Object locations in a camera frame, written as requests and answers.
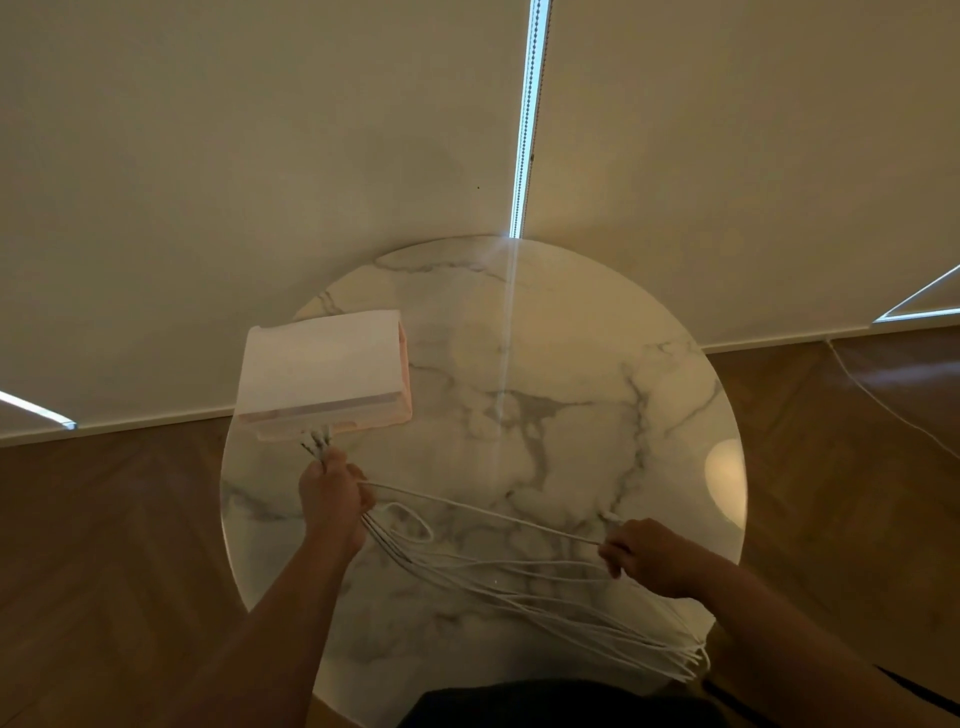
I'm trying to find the pink white storage box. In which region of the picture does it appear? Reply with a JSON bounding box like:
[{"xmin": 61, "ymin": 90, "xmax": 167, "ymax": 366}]
[{"xmin": 236, "ymin": 309, "xmax": 414, "ymax": 444}]

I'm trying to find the long white cable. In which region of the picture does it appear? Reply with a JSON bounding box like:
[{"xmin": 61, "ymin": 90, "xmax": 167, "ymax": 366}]
[{"xmin": 299, "ymin": 425, "xmax": 712, "ymax": 685}]

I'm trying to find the person's right hand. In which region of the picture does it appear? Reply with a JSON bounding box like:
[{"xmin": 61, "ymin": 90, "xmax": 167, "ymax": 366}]
[{"xmin": 598, "ymin": 517, "xmax": 725, "ymax": 601}]

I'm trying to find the beige roller blind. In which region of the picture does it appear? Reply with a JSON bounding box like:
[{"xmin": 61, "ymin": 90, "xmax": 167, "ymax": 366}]
[
  {"xmin": 0, "ymin": 0, "xmax": 534, "ymax": 448},
  {"xmin": 509, "ymin": 0, "xmax": 960, "ymax": 354}
]

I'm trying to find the person's black clothing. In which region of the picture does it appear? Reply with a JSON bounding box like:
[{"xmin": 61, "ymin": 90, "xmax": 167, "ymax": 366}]
[{"xmin": 401, "ymin": 678, "xmax": 729, "ymax": 728}]

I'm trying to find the thin white floor cord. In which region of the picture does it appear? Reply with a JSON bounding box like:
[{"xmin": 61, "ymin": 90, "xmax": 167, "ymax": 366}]
[{"xmin": 824, "ymin": 337, "xmax": 960, "ymax": 460}]

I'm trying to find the blind bead chain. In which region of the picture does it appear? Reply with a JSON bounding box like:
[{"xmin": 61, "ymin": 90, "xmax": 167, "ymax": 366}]
[{"xmin": 508, "ymin": 0, "xmax": 555, "ymax": 240}]

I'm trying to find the person's right forearm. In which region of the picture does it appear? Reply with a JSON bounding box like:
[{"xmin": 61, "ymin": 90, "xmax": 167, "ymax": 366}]
[{"xmin": 697, "ymin": 558, "xmax": 960, "ymax": 728}]

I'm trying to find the person's left forearm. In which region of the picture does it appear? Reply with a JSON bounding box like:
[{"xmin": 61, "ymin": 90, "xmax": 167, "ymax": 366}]
[{"xmin": 157, "ymin": 536, "xmax": 361, "ymax": 728}]

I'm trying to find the person's left hand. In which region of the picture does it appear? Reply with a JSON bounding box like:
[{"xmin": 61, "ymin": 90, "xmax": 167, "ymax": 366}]
[{"xmin": 298, "ymin": 448, "xmax": 378, "ymax": 558}]

